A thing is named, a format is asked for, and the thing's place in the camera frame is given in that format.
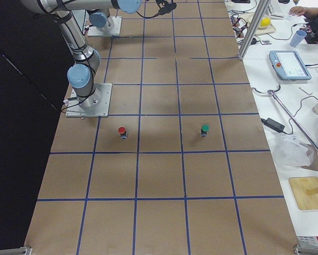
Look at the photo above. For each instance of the blue teach pendant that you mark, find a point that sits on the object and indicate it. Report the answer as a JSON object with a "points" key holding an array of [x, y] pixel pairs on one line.
{"points": [[288, 65]]}

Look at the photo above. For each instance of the metal walking cane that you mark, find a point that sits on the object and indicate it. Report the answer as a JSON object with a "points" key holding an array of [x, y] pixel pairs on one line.
{"points": [[273, 94]]}

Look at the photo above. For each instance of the wooden cutting board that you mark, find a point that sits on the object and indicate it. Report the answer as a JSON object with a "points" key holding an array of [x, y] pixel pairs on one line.
{"points": [[305, 191]]}

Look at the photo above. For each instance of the black power adapter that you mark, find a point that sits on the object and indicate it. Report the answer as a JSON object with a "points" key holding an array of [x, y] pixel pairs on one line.
{"points": [[272, 124]]}

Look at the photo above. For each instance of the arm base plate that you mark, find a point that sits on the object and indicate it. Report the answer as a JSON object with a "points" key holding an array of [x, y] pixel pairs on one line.
{"points": [[94, 106], [115, 32]]}

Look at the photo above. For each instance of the clear plastic bag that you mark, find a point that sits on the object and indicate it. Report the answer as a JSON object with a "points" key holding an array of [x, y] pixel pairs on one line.
{"points": [[290, 153]]}

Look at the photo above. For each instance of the yellow lemon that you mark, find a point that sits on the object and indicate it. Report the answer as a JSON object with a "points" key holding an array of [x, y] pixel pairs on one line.
{"points": [[265, 22]]}

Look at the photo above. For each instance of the small colourful card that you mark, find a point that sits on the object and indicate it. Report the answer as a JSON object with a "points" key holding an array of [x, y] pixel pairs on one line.
{"points": [[265, 42]]}

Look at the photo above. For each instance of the aluminium frame post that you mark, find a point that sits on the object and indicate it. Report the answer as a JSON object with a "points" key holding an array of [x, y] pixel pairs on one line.
{"points": [[254, 24]]}

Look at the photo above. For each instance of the light blue plastic cup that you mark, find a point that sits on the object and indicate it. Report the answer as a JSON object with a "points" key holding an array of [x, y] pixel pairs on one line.
{"points": [[297, 38]]}

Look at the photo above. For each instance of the beige tray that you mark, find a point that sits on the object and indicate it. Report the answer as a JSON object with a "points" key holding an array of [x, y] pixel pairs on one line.
{"points": [[248, 17]]}

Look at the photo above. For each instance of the red push button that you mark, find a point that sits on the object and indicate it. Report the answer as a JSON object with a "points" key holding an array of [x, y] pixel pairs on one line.
{"points": [[122, 132]]}

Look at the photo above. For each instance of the person's hand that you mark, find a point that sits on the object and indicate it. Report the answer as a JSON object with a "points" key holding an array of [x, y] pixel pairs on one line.
{"points": [[301, 11]]}

